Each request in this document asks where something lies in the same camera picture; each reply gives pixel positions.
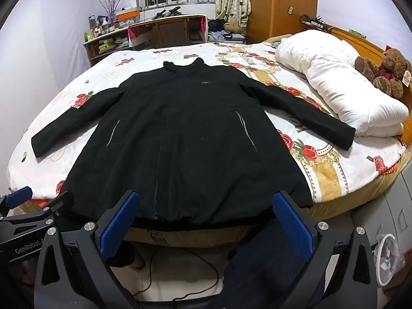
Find black coat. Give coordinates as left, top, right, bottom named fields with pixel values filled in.
left=31, top=59, right=355, bottom=227

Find pile of clothes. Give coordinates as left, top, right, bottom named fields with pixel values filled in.
left=207, top=20, right=246, bottom=44

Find white folded duvet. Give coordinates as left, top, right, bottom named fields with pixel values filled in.
left=275, top=29, right=409, bottom=138

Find brown teddy bear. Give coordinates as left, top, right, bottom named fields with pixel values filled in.
left=355, top=48, right=411, bottom=100

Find dried flower branches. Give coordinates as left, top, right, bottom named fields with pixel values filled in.
left=95, top=0, right=133, bottom=25

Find orange storage box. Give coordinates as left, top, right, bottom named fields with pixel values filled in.
left=115, top=7, right=140, bottom=22

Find black cable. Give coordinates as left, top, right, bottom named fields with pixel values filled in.
left=131, top=250, right=221, bottom=302

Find wooden shelf with items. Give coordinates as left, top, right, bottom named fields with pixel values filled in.
left=83, top=27, right=129, bottom=67

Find wooden desk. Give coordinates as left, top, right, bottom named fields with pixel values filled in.
left=128, top=15, right=208, bottom=48

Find orange wooden wardrobe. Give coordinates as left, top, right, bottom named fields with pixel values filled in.
left=246, top=0, right=318, bottom=44

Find grey cabinet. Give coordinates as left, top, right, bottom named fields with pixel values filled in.
left=352, top=179, right=411, bottom=253

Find rose print bed sheet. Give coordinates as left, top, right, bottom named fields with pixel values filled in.
left=6, top=44, right=411, bottom=219

